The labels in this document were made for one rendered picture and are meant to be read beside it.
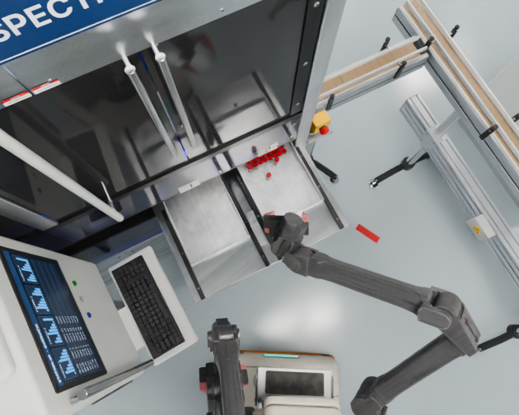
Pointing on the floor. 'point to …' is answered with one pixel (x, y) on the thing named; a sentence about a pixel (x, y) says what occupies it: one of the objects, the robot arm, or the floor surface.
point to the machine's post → (319, 65)
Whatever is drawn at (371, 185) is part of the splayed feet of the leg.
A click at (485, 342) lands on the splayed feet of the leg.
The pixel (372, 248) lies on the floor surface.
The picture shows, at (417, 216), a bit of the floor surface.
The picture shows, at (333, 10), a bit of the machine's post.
